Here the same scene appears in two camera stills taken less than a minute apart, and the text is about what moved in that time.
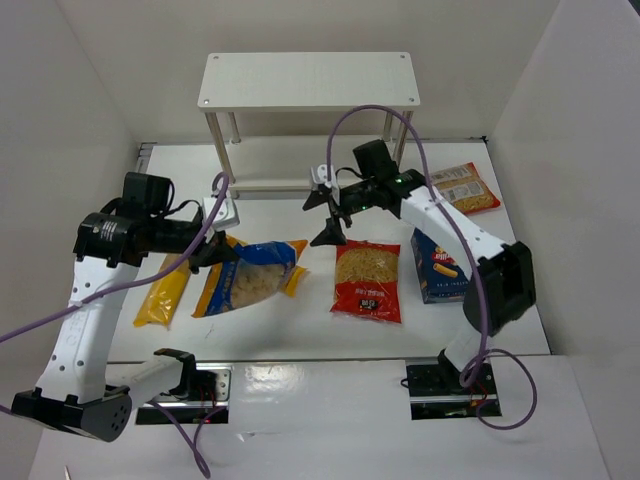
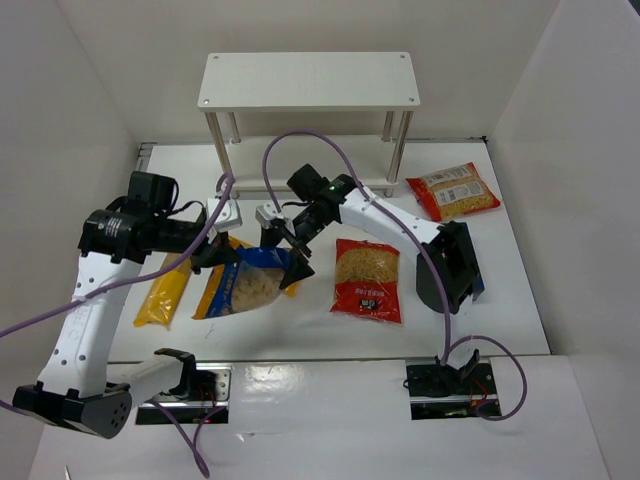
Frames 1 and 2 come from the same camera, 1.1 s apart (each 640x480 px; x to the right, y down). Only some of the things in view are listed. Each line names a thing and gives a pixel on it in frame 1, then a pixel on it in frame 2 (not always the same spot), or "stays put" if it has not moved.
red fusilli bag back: x=466 y=188 stays put
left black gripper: x=208 y=247 stays put
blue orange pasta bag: x=258 y=269 stays put
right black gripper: x=331 y=207 to x=296 y=242
